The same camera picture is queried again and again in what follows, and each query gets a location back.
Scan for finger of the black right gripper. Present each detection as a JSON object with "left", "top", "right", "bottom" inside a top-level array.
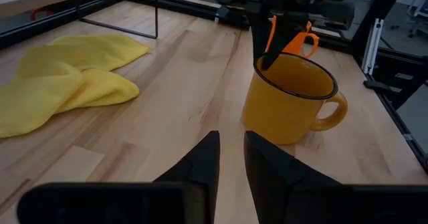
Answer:
[
  {"left": 249, "top": 13, "right": 272, "bottom": 63},
  {"left": 260, "top": 15, "right": 308, "bottom": 70}
]

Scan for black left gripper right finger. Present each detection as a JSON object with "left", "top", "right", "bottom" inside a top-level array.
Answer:
[{"left": 243, "top": 130, "right": 340, "bottom": 224}]

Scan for yellow cloth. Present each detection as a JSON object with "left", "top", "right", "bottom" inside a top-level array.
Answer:
[{"left": 0, "top": 33, "right": 151, "bottom": 140}]

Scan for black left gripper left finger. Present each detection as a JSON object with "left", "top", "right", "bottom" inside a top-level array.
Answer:
[{"left": 152, "top": 130, "right": 221, "bottom": 224}]

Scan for yellow mug with dark rim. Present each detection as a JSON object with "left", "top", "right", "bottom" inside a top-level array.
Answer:
[{"left": 241, "top": 51, "right": 348, "bottom": 146}]

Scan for orange plastic cup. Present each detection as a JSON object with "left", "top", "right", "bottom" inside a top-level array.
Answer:
[{"left": 265, "top": 15, "right": 320, "bottom": 60}]

